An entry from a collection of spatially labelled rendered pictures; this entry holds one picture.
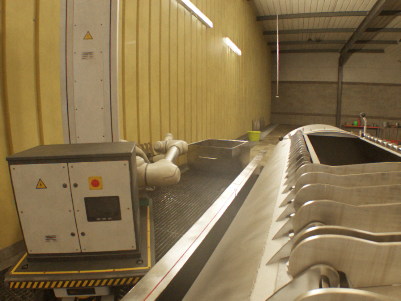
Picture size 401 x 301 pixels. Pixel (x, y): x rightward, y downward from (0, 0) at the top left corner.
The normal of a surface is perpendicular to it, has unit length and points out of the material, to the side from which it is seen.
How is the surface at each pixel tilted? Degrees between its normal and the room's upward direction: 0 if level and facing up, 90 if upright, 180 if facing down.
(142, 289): 2
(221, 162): 89
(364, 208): 90
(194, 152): 90
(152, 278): 1
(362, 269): 90
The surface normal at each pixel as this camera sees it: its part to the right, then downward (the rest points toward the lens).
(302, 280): -0.39, 0.16
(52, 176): 0.22, 0.18
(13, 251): 0.92, 0.07
